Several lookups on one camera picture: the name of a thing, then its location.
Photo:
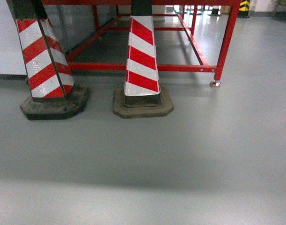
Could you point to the red white traffic cone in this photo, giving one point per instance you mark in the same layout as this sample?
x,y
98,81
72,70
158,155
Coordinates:
x,y
142,95
54,93

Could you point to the red white traffic cone right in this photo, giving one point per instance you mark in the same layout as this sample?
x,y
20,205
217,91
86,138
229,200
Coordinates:
x,y
142,95

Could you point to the red metal table frame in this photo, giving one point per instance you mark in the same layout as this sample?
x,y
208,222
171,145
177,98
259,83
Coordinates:
x,y
116,69

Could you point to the red white traffic cone left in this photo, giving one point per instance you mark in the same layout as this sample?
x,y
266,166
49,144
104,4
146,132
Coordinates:
x,y
54,93

